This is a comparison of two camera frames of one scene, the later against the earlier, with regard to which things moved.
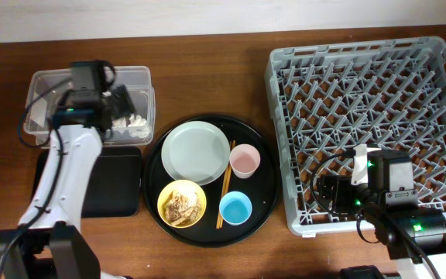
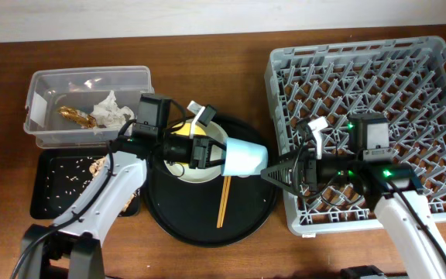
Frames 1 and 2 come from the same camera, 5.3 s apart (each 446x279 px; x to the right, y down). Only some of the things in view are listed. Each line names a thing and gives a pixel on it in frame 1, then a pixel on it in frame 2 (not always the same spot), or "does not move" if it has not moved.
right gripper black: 341,184 -> 291,165
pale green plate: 197,151 does not move
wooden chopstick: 224,188 does not move
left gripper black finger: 121,101 -> 214,163
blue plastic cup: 235,208 -> 244,159
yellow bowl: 181,204 -> 185,129
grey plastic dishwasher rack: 407,95 does not move
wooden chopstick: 228,184 does not move
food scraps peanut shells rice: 181,208 -> 94,168
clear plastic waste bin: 46,86 does not move
